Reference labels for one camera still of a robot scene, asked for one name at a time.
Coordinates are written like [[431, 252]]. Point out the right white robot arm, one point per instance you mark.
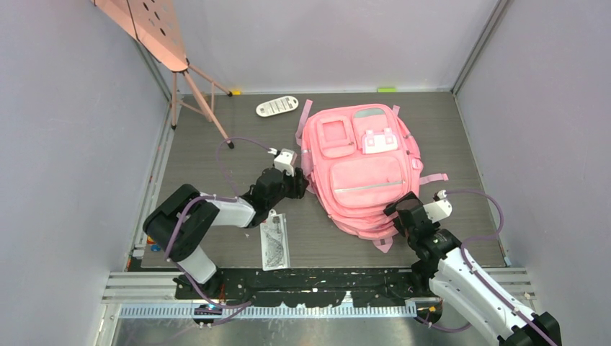
[[446, 269]]

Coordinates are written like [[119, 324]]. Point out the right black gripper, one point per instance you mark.
[[390, 210]]

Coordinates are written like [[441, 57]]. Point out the white oval tag card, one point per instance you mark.
[[277, 106]]

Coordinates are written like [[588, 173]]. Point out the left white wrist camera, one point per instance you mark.
[[284, 161]]

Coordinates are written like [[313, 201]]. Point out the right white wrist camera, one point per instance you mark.
[[438, 210]]

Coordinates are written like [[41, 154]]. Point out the green tape marker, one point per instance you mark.
[[386, 90]]

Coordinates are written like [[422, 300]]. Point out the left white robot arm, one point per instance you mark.
[[181, 222]]

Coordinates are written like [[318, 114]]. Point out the yellow blue toy car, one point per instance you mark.
[[154, 247]]

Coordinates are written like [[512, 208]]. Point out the pink student backpack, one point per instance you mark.
[[358, 160]]

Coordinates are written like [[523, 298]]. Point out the clear plastic stationery pack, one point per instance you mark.
[[274, 243]]

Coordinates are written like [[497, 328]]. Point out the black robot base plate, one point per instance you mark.
[[311, 287]]

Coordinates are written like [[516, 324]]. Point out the pink tripod stand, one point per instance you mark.
[[155, 25]]

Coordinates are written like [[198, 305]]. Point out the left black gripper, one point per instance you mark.
[[297, 184]]

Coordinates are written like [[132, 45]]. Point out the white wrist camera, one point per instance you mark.
[[284, 161], [438, 210]]

